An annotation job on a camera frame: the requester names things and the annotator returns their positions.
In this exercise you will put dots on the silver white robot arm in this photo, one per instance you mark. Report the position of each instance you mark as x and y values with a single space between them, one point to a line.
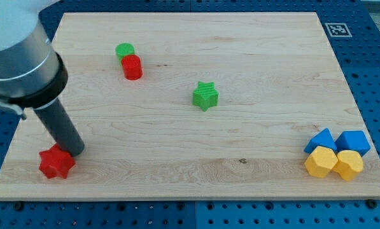
32 73

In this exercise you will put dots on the yellow heart block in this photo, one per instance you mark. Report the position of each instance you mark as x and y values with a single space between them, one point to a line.
349 165

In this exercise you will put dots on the green star block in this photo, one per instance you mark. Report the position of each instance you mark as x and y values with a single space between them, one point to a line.
205 95

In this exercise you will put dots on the green cylinder block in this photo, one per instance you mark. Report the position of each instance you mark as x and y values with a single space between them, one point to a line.
124 49

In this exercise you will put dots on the white fiducial marker tag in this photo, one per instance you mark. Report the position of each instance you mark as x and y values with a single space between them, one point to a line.
338 30

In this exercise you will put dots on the blue cube block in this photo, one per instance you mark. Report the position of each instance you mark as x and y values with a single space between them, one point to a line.
354 140

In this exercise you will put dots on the wooden board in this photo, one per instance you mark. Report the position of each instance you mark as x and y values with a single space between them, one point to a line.
279 84

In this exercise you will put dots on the yellow hexagon block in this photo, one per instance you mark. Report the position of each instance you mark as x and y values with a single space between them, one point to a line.
320 162

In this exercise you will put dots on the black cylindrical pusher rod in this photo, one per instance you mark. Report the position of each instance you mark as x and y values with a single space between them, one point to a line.
57 122

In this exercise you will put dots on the blue triangle block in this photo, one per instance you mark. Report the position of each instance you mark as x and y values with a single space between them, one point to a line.
323 138

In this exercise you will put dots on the red cylinder block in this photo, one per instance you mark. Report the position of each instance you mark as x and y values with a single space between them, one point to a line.
131 65

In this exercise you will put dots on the red star block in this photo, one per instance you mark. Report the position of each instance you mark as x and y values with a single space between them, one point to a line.
56 162

